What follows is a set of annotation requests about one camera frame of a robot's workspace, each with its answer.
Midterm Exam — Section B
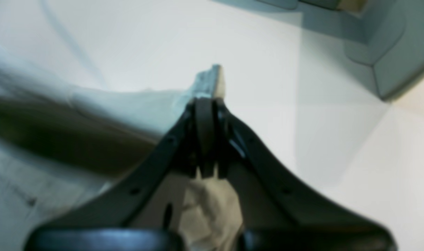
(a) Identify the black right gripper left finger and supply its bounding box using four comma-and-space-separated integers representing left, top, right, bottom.
24, 98, 207, 251

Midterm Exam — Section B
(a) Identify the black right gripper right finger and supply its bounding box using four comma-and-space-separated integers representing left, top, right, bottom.
207, 99, 397, 251

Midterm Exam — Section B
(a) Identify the grey t-shirt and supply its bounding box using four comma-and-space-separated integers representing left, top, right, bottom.
0, 46, 225, 251

